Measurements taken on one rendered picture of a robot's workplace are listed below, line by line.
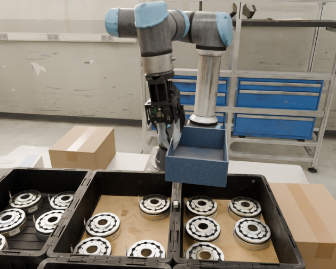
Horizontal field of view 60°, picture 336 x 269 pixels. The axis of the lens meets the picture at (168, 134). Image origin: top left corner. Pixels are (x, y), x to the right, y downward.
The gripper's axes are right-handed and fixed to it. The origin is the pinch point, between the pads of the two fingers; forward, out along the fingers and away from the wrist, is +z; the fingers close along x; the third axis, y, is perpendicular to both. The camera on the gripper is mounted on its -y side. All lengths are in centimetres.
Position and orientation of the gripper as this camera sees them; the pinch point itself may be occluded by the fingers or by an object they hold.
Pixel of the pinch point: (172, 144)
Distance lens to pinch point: 79.4
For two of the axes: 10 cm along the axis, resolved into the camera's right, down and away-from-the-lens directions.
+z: 1.3, 9.2, 3.8
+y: -1.9, 4.0, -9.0
